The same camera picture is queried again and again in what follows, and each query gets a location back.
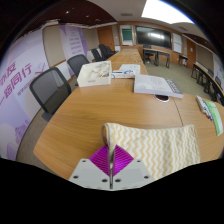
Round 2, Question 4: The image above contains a white whiteboard eraser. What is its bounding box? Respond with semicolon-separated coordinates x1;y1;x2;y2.
195;95;206;113

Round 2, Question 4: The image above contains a bright ceiling light panel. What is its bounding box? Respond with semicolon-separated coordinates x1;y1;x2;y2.
141;0;195;25

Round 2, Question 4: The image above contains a brown wooden door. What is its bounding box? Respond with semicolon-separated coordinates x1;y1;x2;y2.
186;38;198;69
97;25;116;52

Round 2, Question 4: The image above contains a green booklet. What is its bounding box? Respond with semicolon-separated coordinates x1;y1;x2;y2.
205;100;224;137

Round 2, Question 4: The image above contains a red marker pen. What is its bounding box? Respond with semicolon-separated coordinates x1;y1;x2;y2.
201;101;211;120

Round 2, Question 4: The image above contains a blue marker pen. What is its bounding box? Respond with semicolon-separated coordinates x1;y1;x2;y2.
203;99;214;122

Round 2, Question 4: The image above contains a row of black chairs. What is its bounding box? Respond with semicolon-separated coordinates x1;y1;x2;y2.
206;68;224;101

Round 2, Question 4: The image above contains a group of black chairs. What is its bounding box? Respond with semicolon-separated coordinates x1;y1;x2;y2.
90;43;118;63

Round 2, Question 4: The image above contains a white wall whiteboard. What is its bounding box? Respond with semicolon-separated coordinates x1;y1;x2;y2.
172;32;183;54

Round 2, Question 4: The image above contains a green wall board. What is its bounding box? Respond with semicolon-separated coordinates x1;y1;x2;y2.
119;24;134;46

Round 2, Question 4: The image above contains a large black wall screen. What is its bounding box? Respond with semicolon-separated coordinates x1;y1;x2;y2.
135;25;173;50

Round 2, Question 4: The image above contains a narrow purple white banner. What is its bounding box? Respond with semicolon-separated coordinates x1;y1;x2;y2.
59;23;88;76

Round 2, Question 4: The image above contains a round black disc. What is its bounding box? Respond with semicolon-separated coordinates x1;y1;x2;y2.
154;94;170;102

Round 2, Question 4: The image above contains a dark-legged wooden desk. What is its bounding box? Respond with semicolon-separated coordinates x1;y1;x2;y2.
142;47;172;69

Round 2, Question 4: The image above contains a yellow zigzag striped towel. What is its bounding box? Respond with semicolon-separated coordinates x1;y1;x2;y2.
100;122;202;183

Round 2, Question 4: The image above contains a small blue white box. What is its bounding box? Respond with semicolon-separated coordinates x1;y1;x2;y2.
111;70;136;80

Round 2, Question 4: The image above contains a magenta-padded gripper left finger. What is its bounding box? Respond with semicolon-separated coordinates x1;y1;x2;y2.
68;144;112;191

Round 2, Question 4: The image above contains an open white cardboard box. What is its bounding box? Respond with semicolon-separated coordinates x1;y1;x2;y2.
76;60;113;88

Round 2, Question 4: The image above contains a large purple white banner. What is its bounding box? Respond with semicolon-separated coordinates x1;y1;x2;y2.
0;28;51;161

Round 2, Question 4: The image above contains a white paper sheet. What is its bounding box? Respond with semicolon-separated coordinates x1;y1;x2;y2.
118;63;142;76

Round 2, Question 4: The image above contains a black desk chair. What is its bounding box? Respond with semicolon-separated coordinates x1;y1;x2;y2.
143;44;153;63

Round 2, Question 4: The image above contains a small wooden side table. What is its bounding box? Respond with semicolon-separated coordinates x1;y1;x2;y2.
178;54;188;67

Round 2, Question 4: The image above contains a long curved wooden table row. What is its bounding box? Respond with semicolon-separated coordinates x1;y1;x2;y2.
191;62;224;107

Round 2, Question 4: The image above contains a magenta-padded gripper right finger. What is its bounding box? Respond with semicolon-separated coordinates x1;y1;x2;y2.
112;144;155;191

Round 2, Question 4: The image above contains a black mesh office chair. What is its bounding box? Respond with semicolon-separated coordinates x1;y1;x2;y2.
29;67;72;123
66;53;90;79

